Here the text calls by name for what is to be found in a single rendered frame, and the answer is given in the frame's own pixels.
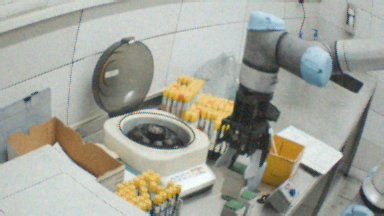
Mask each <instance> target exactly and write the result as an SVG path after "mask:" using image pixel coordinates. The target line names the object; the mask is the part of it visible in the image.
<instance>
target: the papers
mask: <svg viewBox="0 0 384 216"><path fill-rule="evenodd" d="M276 135H279V136H283V137H285V138H287V139H289V140H293V141H295V142H297V143H300V144H302V145H306V149H305V151H304V154H303V158H302V160H301V163H300V165H302V166H303V167H304V166H305V167H306V168H308V169H310V170H312V171H313V172H314V171H315V172H316V173H318V174H319V175H320V174H321V175H322V176H324V175H325V174H326V173H327V172H328V171H329V170H330V169H331V168H332V167H333V166H334V165H335V164H336V163H337V162H338V161H339V159H341V157H343V156H342V153H341V152H338V151H337V150H335V149H334V148H331V147H330V146H328V145H326V144H324V143H323V142H321V141H319V140H317V139H314V138H313V137H312V136H309V135H307V134H306V133H305V132H301V131H300V130H298V129H296V128H295V127H292V126H290V127H289V128H287V129H285V130H284V131H281V132H280V133H278V134H276Z"/></svg>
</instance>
